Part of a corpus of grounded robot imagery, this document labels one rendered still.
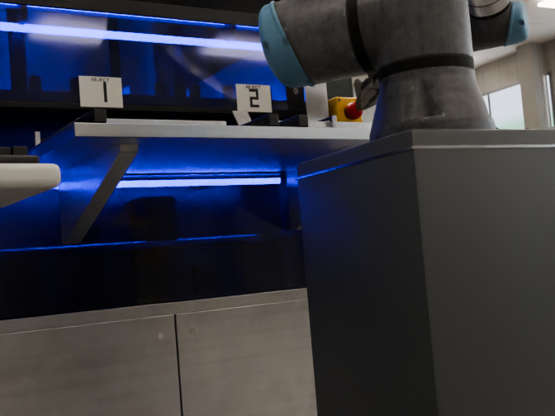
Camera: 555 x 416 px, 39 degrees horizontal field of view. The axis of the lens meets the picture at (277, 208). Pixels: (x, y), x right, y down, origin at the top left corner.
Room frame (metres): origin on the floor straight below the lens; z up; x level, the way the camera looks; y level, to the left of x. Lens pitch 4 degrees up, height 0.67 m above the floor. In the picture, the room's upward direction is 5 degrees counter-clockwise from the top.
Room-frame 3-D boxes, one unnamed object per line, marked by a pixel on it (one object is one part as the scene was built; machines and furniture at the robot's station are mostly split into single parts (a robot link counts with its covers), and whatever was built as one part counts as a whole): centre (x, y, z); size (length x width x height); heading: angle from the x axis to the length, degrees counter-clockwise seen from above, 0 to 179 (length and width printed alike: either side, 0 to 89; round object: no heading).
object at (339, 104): (1.84, -0.17, 0.99); 0.08 x 0.07 x 0.07; 31
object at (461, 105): (0.95, -0.19, 0.84); 0.15 x 0.15 x 0.10
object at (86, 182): (1.32, 0.30, 0.79); 0.34 x 0.03 x 0.13; 31
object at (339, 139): (1.46, 0.09, 0.87); 0.70 x 0.48 x 0.02; 121
